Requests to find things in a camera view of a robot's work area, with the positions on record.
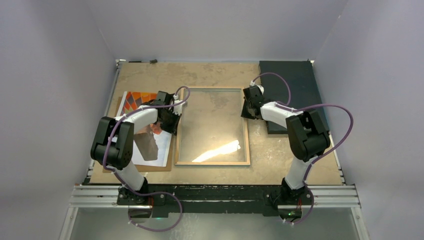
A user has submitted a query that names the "hot air balloon photo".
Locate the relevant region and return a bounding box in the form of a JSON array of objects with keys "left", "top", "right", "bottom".
[{"left": 114, "top": 91, "right": 175, "bottom": 168}]

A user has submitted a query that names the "blue wooden picture frame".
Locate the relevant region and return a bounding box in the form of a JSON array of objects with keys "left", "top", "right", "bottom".
[{"left": 174, "top": 86, "right": 251, "bottom": 167}]

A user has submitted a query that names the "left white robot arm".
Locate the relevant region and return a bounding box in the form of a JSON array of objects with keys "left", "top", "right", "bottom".
[{"left": 90, "top": 91, "right": 188, "bottom": 205}]

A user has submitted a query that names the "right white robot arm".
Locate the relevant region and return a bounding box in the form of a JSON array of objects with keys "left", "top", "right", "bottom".
[{"left": 241, "top": 85, "right": 331, "bottom": 204}]

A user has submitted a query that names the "brown cardboard backing board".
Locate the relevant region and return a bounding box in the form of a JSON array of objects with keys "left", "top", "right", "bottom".
[{"left": 102, "top": 96, "right": 175, "bottom": 173}]

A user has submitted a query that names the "dark blue foam pad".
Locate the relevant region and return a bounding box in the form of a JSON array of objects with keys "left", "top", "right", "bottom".
[{"left": 258, "top": 60, "right": 331, "bottom": 135}]

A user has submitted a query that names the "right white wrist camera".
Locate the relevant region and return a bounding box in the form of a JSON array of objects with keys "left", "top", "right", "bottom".
[{"left": 249, "top": 81, "right": 265, "bottom": 95}]

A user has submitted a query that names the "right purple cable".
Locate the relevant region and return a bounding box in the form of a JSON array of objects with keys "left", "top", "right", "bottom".
[{"left": 250, "top": 72, "right": 355, "bottom": 226}]

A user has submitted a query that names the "purple cable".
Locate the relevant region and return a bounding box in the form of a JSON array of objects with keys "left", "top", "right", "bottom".
[
  {"left": 101, "top": 86, "right": 191, "bottom": 232},
  {"left": 250, "top": 72, "right": 355, "bottom": 226}
]

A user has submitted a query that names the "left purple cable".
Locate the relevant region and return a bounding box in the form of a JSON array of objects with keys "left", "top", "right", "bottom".
[{"left": 101, "top": 86, "right": 191, "bottom": 232}]

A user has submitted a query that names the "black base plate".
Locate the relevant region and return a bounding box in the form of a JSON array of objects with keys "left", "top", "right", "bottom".
[{"left": 116, "top": 183, "right": 313, "bottom": 218}]

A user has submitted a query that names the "aluminium rail frame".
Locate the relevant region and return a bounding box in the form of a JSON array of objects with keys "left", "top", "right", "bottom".
[{"left": 57, "top": 59, "right": 370, "bottom": 240}]

